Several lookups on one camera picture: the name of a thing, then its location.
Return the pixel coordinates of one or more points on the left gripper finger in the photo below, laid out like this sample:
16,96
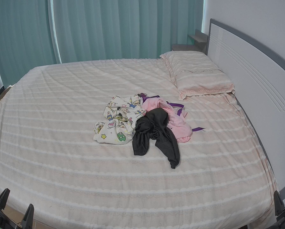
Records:
3,199
27,217

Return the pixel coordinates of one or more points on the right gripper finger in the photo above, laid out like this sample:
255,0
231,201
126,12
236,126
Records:
278,204

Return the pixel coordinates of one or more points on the black T-shirt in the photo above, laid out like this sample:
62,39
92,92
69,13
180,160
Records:
156,127

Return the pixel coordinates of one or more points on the bed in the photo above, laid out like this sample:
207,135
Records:
85,104

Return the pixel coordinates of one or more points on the white printed pyjama top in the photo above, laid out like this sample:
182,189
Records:
114,125

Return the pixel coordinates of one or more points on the pink garment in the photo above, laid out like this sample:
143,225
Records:
178,125

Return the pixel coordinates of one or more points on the pale pink pillow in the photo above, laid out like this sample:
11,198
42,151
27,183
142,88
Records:
195,73

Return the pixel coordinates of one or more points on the blue-green curtain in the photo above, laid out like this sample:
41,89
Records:
128,20
21,32

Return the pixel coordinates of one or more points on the grey bedside table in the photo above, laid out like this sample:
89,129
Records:
185,47

